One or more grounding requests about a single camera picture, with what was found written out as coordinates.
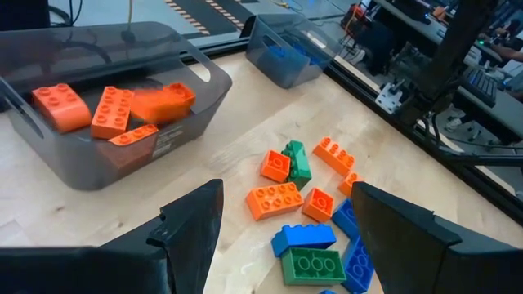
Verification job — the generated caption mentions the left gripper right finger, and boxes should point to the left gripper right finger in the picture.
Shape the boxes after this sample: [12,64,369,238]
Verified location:
[350,181,523,294]

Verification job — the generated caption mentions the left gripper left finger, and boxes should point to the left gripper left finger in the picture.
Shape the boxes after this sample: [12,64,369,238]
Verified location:
[0,178,226,294]

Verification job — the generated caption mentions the green duplo block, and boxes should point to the green duplo block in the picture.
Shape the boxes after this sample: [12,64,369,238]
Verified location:
[280,140,313,191]
[280,247,347,287]

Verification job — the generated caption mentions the blue duplo block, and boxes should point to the blue duplo block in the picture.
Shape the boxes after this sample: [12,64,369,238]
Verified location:
[270,223,338,259]
[266,42,288,59]
[341,235,375,294]
[290,40,324,67]
[331,198,360,242]

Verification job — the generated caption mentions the smoke plastic storage bin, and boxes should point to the smoke plastic storage bin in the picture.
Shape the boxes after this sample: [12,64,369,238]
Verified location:
[244,13,343,90]
[0,20,233,192]

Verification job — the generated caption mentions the small orange duplo block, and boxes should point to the small orange duplo block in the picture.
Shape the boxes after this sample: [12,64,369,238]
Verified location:
[301,186,336,224]
[260,149,292,184]

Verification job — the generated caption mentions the black keyboard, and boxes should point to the black keyboard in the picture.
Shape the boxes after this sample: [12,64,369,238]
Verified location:
[463,66,500,108]

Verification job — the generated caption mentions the person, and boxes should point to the person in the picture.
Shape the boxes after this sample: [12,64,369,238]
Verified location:
[477,18,523,62]

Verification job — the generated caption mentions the black partition screen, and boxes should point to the black partition screen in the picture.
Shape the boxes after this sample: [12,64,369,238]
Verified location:
[0,0,51,32]

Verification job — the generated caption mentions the yellow power cable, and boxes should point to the yellow power cable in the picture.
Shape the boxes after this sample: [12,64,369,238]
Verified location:
[125,0,135,36]

